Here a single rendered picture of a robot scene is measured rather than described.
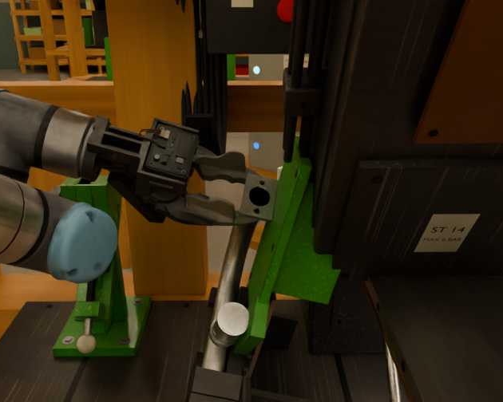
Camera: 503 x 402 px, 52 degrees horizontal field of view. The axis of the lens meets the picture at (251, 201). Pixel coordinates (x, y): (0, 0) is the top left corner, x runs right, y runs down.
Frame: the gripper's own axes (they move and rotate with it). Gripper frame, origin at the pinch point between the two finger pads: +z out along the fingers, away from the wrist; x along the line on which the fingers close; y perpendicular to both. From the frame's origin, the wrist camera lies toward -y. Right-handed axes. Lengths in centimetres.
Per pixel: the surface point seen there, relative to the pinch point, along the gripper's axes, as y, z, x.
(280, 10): 4.4, -2.2, 27.0
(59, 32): -770, -299, 574
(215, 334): -5.2, -0.2, -16.1
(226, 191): -304, 26, 140
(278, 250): 7.0, 2.9, -8.0
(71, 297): -48, -24, -9
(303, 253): 6.1, 6.0, -7.2
